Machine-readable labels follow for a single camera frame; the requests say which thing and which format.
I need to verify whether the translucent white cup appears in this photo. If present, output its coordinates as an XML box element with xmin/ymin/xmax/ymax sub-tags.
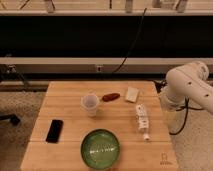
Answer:
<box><xmin>81</xmin><ymin>94</ymin><xmax>100</xmax><ymax>117</ymax></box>

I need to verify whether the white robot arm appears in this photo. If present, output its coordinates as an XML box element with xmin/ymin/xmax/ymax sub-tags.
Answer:
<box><xmin>160</xmin><ymin>61</ymin><xmax>213</xmax><ymax>126</ymax></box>

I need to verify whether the green ceramic bowl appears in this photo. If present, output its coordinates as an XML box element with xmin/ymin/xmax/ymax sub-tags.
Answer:
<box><xmin>80</xmin><ymin>129</ymin><xmax>120</xmax><ymax>171</ymax></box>

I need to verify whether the red brown sausage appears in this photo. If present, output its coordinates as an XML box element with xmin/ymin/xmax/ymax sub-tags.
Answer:
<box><xmin>102</xmin><ymin>93</ymin><xmax>120</xmax><ymax>102</ymax></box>

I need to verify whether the white sponge block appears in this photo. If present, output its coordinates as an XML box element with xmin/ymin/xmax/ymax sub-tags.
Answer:
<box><xmin>125</xmin><ymin>87</ymin><xmax>139</xmax><ymax>103</ymax></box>

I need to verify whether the white tube with cap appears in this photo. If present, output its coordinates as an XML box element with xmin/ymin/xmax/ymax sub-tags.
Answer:
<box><xmin>136</xmin><ymin>104</ymin><xmax>150</xmax><ymax>141</ymax></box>

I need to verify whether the black smartphone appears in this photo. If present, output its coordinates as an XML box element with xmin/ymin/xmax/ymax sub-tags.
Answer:
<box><xmin>46</xmin><ymin>119</ymin><xmax>63</xmax><ymax>143</ymax></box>

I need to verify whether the black chair base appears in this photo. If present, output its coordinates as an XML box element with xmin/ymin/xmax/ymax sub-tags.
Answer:
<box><xmin>0</xmin><ymin>114</ymin><xmax>20</xmax><ymax>126</ymax></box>

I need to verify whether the white wall socket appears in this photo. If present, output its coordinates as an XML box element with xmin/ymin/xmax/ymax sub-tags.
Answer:
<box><xmin>97</xmin><ymin>66</ymin><xmax>102</xmax><ymax>72</ymax></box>

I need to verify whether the black hanging cable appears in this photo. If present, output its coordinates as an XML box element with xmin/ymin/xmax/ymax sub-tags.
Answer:
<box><xmin>112</xmin><ymin>7</ymin><xmax>148</xmax><ymax>74</ymax></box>

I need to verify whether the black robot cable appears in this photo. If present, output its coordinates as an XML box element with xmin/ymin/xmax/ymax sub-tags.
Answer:
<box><xmin>168</xmin><ymin>98</ymin><xmax>190</xmax><ymax>136</ymax></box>

